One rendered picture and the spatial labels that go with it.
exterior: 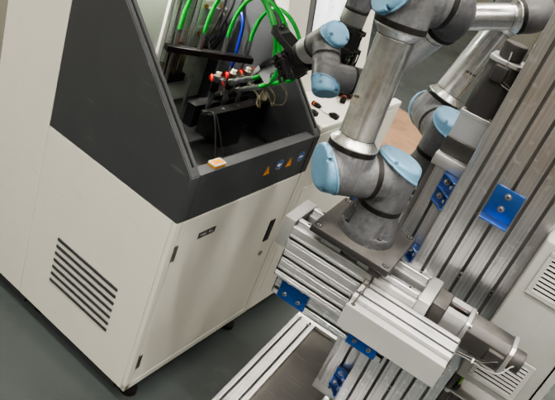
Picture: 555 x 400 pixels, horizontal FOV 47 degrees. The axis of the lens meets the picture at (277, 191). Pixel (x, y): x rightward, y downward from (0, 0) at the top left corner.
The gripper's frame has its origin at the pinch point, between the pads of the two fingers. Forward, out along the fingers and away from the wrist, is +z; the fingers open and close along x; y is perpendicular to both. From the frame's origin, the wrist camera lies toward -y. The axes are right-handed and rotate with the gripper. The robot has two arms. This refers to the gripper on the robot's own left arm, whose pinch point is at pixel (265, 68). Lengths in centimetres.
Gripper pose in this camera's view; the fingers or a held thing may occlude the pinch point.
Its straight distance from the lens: 197.4
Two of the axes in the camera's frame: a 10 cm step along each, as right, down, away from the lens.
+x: 7.7, -3.0, 5.7
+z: -5.4, 1.6, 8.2
